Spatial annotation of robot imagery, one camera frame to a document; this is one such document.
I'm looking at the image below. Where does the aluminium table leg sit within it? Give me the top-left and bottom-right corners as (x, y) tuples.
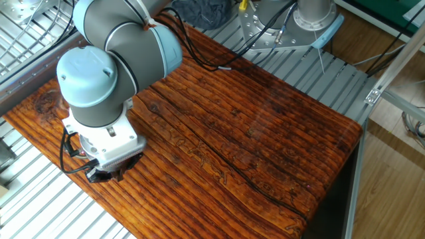
(343, 121), (369, 239)

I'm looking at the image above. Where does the green panel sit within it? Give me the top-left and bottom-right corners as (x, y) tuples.
(351, 0), (425, 34)

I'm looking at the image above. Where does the grey aluminium rail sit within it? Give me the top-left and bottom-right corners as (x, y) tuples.
(0, 31), (89, 116)

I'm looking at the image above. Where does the black looped mount cable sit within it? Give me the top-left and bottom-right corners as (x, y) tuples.
(59, 127), (100, 175)

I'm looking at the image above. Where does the aluminium frame post with bracket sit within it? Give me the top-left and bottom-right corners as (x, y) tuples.
(364, 23), (425, 107)

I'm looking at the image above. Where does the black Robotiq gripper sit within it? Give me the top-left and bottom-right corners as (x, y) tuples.
(85, 152), (144, 184)

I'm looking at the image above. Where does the grey cable coil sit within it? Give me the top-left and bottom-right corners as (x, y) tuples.
(400, 111), (425, 149)

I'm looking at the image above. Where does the perforated silver plate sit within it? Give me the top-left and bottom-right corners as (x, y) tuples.
(0, 0), (50, 26)

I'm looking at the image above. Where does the wood grain table cover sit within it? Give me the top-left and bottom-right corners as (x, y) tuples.
(3, 25), (363, 239)

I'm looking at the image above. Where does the dark grey cloth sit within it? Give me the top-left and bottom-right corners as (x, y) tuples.
(171, 0), (233, 31)

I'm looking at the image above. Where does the black cable bundle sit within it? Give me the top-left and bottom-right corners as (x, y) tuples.
(159, 6), (299, 72)

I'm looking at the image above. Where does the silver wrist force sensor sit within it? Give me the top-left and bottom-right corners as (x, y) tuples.
(78, 135), (104, 160)

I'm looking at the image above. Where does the black cable with metal connector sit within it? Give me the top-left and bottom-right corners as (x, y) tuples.
(274, 0), (298, 46)

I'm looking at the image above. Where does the white printed wrist mount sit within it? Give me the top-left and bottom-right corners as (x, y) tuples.
(62, 99), (147, 172)

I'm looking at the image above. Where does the aluminium cross beam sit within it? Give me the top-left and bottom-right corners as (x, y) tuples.
(381, 91), (425, 123)

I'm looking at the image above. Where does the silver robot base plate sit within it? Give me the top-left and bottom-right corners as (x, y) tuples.
(238, 0), (345, 53)

